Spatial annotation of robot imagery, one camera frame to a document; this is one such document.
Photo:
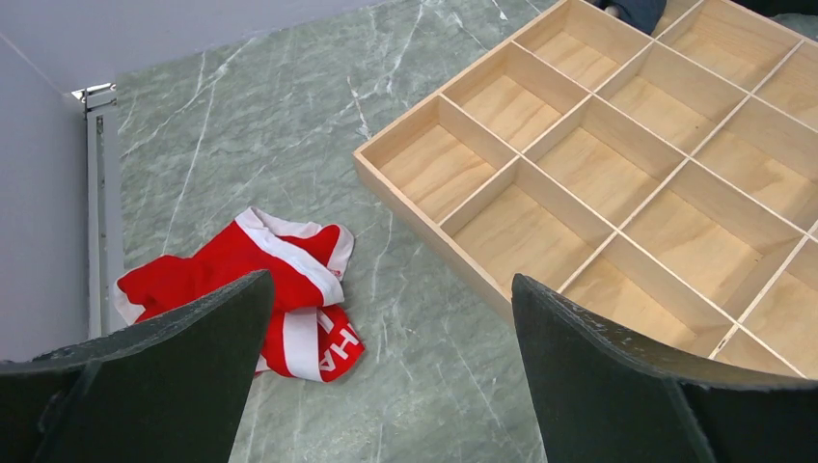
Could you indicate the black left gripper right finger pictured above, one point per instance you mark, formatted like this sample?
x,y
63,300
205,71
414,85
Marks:
x,y
602,392

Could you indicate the dark blue rolled garment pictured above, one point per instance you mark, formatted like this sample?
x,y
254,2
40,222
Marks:
x,y
643,15

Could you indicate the red white underwear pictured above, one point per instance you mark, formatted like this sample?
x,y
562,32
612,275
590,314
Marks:
x,y
309,335

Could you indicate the wooden compartment tray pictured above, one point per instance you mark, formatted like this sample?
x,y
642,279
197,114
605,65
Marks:
x,y
664,180

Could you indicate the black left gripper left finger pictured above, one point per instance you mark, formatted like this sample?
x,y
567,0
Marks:
x,y
168,389

